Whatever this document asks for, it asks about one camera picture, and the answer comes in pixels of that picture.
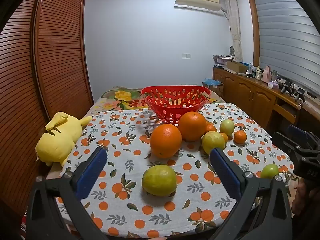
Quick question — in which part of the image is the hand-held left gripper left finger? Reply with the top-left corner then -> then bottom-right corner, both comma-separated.
26,146 -> 109,240

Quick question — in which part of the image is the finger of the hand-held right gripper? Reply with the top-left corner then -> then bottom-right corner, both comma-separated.
271,131 -> 304,160
287,124 -> 320,150

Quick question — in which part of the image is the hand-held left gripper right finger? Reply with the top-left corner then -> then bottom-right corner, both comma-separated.
209,147 -> 293,240

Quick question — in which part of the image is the small green citrus fruit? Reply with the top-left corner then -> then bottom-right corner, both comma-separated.
260,164 -> 279,179

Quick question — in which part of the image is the bumpy tangerine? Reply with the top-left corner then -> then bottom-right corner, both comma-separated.
233,130 -> 247,144

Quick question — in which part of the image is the large orange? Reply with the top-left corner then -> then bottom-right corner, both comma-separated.
178,111 -> 207,142
150,124 -> 182,158

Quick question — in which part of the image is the large yellow-green citrus fruit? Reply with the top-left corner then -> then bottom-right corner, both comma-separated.
142,164 -> 177,197

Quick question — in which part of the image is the red perforated plastic basket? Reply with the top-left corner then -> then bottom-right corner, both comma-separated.
141,85 -> 212,125

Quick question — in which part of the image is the person's right hand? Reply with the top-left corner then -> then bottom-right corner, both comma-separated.
292,180 -> 320,216

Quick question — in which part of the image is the yellow plush toy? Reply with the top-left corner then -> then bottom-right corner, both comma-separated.
35,112 -> 92,167

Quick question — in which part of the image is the wooden sideboard cabinet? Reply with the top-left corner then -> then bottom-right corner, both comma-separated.
212,66 -> 320,130

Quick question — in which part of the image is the pink bottle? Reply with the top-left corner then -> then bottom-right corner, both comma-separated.
262,66 -> 272,82

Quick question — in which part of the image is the small cardboard box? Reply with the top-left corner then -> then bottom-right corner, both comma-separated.
210,84 -> 224,97

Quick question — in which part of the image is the open cardboard box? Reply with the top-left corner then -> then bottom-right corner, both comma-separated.
226,60 -> 248,73

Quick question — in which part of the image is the blue plastic bag pile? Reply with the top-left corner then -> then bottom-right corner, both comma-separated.
202,78 -> 224,88

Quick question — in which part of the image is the grey window blind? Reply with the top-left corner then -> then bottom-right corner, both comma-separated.
251,0 -> 320,90

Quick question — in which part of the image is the stack of magazines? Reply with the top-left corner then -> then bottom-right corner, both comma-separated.
212,54 -> 235,68

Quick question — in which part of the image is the cream curtain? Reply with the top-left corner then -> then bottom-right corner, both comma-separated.
222,0 -> 242,63

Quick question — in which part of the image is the brown louvred wardrobe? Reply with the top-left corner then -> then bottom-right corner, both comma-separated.
0,0 -> 94,215

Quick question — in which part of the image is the wooden window frame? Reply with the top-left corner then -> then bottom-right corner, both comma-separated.
246,0 -> 261,67

